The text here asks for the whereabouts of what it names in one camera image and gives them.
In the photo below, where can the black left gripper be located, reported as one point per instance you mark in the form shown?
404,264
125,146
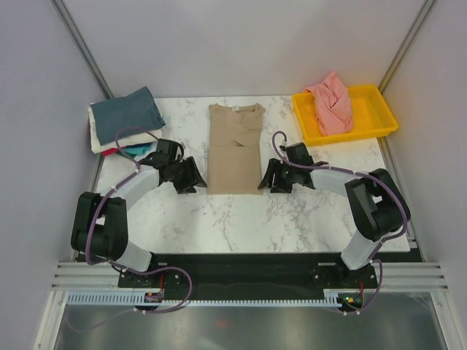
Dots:
193,177

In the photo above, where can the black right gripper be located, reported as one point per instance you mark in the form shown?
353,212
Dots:
273,166

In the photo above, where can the beige t shirt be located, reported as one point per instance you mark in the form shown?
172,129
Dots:
234,163

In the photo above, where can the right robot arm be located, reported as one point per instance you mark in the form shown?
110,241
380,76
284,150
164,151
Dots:
378,209

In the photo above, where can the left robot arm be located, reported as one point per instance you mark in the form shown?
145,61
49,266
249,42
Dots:
100,229

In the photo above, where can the folded cream t shirt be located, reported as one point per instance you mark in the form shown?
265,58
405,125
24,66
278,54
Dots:
97,147

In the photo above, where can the folded red t shirt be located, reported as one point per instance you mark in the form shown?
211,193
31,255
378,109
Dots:
110,151

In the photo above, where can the folded blue-grey t shirt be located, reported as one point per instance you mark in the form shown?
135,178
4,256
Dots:
131,112

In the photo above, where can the pink t shirt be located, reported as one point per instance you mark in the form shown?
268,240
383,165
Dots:
333,105

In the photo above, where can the yellow plastic bin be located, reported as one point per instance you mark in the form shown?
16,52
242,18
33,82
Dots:
371,114

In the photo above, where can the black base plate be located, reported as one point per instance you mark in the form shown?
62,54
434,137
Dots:
182,260

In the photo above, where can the white slotted cable duct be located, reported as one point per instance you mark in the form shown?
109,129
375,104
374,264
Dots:
155,297

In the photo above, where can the aluminium frame rail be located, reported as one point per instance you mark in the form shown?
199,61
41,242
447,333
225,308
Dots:
389,276

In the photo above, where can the left corner aluminium post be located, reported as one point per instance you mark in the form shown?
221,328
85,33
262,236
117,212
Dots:
82,46

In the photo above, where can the corner aluminium post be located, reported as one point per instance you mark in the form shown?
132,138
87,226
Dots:
414,30
82,46

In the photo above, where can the right corner aluminium post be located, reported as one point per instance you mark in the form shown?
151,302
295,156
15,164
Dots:
414,30

